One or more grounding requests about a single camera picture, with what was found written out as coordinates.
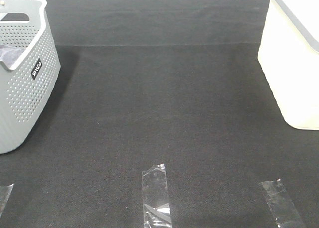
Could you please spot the cream white plastic basket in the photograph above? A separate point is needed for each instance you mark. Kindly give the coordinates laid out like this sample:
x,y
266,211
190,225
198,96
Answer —
x,y
289,57

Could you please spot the black felt table mat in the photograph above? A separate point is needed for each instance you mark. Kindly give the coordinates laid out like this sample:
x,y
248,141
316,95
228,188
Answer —
x,y
145,82

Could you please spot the grey perforated laundry basket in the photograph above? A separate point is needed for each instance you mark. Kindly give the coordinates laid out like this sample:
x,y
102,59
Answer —
x,y
26,86

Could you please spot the middle clear tape strip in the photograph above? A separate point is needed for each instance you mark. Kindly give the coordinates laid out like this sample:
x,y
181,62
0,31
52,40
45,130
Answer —
x,y
155,198

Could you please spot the left clear tape strip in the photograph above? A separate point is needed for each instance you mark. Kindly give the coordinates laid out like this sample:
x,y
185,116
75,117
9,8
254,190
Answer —
x,y
5,192

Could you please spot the clear tape strip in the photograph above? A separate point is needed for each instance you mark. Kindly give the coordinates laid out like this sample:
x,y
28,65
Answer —
x,y
5,192
281,205
155,198

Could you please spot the grey microfibre towel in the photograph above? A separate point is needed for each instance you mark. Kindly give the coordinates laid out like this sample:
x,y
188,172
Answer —
x,y
9,54

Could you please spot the right clear tape strip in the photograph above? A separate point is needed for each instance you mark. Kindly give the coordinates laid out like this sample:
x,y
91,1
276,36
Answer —
x,y
281,205

